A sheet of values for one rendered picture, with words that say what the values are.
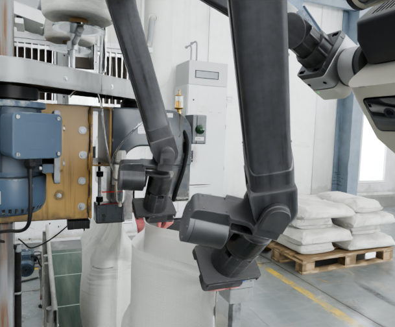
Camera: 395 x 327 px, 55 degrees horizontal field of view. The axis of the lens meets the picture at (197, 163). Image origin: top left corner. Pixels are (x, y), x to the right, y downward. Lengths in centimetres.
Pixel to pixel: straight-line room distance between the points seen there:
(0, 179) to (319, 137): 613
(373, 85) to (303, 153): 574
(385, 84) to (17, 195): 77
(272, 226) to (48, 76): 60
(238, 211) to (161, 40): 394
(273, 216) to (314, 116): 618
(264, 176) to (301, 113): 603
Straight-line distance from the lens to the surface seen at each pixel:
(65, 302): 218
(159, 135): 85
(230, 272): 60
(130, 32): 82
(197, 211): 50
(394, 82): 79
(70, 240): 401
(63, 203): 110
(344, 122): 693
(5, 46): 116
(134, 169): 87
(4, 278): 122
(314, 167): 670
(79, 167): 109
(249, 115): 42
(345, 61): 94
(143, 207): 95
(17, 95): 90
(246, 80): 41
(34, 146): 82
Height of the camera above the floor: 128
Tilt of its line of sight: 5 degrees down
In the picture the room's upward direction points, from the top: 2 degrees clockwise
